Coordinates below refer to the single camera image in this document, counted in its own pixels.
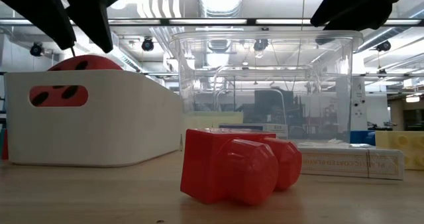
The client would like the overhead light rail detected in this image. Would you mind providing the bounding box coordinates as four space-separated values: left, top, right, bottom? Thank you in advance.
0 17 424 28

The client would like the silver ceiling duct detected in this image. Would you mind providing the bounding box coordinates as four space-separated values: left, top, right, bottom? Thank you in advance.
197 0 245 19

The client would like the white plastic bin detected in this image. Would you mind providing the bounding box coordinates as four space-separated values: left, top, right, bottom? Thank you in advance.
3 69 185 168

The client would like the yellow small brick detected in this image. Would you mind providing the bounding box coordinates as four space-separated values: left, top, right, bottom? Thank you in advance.
375 130 424 171

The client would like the blue-grey block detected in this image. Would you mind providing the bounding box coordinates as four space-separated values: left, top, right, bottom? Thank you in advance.
350 130 377 146

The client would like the red small block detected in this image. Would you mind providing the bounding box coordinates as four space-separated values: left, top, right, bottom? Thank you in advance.
1 129 9 161

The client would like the red foam die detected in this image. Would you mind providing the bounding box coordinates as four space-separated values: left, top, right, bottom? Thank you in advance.
28 54 123 107

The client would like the red L-shaped brick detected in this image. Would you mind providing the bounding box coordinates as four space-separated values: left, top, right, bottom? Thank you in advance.
180 127 303 207

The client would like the clear plastic bin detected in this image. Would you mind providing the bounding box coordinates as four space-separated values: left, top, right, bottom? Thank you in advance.
168 30 364 145

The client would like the white pillar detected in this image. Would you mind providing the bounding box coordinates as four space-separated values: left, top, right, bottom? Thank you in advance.
350 76 368 132

